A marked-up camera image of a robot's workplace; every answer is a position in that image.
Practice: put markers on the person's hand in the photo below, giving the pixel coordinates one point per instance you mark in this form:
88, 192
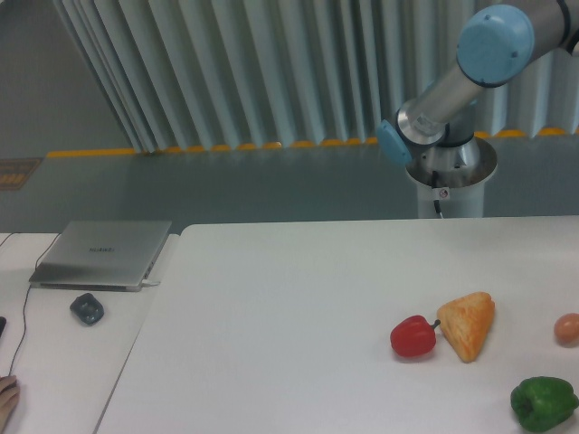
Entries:
10, 392

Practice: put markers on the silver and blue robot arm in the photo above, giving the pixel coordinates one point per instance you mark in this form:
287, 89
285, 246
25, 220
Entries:
495, 45

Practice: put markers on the red bell pepper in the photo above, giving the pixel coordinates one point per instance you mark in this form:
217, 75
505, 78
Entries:
414, 337

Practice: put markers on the green bell pepper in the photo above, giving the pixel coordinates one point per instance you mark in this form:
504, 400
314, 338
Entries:
542, 403

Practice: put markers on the black device at edge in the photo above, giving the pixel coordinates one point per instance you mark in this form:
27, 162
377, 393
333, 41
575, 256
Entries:
3, 323

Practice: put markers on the silver closed laptop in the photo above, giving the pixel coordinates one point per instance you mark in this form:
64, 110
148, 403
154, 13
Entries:
105, 255

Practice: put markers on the white USB plug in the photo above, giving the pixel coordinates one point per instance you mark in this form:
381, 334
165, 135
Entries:
146, 283

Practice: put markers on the white pleated curtain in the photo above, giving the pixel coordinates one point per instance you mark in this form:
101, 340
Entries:
212, 74

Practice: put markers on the orange triangular bread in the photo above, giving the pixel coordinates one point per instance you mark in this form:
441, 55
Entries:
465, 323

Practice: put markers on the brown egg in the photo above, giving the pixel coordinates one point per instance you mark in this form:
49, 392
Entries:
566, 329

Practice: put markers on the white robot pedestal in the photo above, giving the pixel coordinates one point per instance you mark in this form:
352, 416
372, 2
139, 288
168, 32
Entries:
450, 181

